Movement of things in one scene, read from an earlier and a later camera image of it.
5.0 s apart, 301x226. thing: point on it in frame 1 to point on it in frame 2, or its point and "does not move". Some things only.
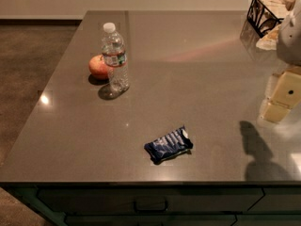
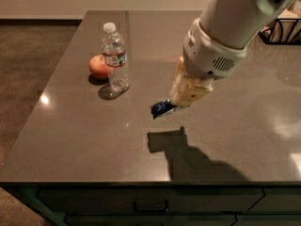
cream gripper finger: (287, 90) to (194, 88)
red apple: (98, 67) does not move
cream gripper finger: (276, 111) to (178, 79)
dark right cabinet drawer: (278, 200) does not move
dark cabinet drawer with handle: (151, 200) does not move
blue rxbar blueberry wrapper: (173, 145) to (161, 106)
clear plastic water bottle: (115, 59) does not move
